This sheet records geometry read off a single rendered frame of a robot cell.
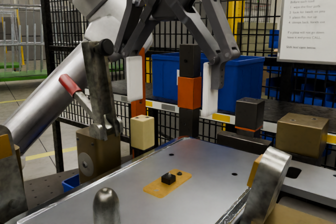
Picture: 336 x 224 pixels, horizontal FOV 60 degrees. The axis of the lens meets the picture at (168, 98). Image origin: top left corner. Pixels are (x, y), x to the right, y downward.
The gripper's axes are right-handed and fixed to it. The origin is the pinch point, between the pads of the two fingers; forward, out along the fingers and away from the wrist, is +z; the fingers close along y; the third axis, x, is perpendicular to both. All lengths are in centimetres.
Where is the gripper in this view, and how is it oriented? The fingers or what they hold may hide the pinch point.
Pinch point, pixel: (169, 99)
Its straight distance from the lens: 42.6
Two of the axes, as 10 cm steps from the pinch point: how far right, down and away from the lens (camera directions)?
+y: 8.0, 1.4, -5.9
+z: 0.0, 9.7, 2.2
